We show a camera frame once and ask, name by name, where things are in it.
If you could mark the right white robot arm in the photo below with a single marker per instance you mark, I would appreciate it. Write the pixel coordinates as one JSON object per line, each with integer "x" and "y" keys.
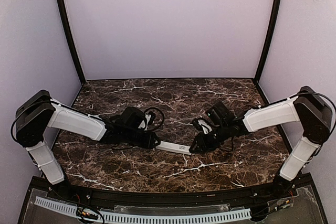
{"x": 315, "y": 112}

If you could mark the left grey cable duct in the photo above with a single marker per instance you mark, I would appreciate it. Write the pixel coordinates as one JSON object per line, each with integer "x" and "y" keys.
{"x": 69, "y": 209}

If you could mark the left black frame post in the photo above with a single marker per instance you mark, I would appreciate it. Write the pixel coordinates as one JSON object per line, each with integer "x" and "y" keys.
{"x": 70, "y": 41}

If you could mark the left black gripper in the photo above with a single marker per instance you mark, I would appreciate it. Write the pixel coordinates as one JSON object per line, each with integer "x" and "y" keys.
{"x": 146, "y": 138}

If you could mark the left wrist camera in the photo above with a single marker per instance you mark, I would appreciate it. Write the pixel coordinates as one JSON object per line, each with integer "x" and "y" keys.
{"x": 149, "y": 119}

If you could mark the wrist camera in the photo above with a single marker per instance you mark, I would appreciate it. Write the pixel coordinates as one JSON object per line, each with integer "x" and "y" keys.
{"x": 202, "y": 125}
{"x": 149, "y": 119}

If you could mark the right grey cable duct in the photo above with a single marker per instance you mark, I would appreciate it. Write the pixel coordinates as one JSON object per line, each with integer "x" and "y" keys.
{"x": 221, "y": 217}

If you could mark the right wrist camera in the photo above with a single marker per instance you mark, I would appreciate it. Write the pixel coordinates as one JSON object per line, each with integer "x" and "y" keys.
{"x": 202, "y": 125}

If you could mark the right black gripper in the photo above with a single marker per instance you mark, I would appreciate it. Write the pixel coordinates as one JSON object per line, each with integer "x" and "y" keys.
{"x": 205, "y": 140}

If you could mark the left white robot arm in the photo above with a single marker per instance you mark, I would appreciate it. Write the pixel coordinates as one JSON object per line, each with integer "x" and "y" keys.
{"x": 41, "y": 112}

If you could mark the black front rail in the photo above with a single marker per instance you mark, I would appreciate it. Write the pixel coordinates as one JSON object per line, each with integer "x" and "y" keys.
{"x": 254, "y": 196}

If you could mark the black frame post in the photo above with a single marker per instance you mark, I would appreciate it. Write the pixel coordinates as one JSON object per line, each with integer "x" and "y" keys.
{"x": 268, "y": 39}
{"x": 70, "y": 41}

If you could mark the grey cable duct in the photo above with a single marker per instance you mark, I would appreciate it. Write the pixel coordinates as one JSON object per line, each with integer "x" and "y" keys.
{"x": 221, "y": 217}
{"x": 69, "y": 209}

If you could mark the white remote control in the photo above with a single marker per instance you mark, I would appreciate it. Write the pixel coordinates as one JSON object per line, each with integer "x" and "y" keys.
{"x": 174, "y": 148}

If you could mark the right black frame post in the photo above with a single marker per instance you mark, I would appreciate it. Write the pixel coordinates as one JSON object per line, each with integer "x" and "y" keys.
{"x": 268, "y": 39}

